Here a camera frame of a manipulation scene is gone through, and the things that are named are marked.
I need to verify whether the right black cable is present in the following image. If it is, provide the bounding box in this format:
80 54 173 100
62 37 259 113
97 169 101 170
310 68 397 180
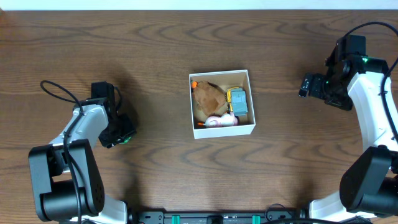
341 21 398 144

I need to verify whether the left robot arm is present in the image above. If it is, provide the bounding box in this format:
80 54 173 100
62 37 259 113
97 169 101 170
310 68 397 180
28 82 136 223

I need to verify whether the brown plush toy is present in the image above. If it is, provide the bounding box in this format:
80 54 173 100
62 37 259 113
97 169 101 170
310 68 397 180
191 81 228 116

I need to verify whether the grey yellow toy truck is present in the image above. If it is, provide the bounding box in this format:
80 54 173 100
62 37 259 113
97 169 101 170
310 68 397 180
226 87 248 116

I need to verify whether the green round spinning top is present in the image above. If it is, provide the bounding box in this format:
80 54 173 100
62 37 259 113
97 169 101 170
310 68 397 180
120 136 132 144

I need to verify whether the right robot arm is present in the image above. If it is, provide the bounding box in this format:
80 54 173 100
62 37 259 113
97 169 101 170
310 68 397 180
299 35 397 222

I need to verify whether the white duck toy pink hat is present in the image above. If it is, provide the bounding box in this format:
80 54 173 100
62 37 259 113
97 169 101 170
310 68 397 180
197 113 238 128

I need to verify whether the white cardboard box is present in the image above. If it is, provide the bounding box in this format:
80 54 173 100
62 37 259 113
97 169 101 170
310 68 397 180
189 70 256 139

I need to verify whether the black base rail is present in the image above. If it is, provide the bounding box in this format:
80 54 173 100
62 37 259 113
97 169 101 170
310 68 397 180
133 203 371 224

